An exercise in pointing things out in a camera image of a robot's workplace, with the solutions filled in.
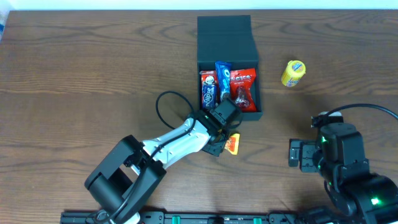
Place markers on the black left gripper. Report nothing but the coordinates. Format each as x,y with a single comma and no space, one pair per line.
218,147

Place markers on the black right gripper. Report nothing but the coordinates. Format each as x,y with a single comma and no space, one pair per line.
301,155

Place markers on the yellow orange snack packet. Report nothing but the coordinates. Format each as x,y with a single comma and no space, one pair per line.
232,144

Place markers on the blue Eclipse mint box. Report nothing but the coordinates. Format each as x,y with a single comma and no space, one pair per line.
209,94

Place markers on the red Hello Panda box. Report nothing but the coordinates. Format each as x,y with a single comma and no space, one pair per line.
208,77

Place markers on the red Kracie candy bag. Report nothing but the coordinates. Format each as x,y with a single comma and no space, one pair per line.
241,82

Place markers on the blue Oreo cookie pack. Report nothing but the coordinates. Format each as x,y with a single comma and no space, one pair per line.
223,70

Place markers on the yellow candy bottle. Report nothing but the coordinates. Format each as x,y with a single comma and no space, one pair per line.
293,72

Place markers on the dark green box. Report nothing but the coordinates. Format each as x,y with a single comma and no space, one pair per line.
230,39

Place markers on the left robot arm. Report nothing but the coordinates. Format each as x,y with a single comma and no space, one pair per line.
126,178

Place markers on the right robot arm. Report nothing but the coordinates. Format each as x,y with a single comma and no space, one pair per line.
338,155

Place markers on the white blue object corner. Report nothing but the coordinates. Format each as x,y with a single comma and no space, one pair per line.
5,9

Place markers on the black mounting rail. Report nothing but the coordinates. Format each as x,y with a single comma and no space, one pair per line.
196,218

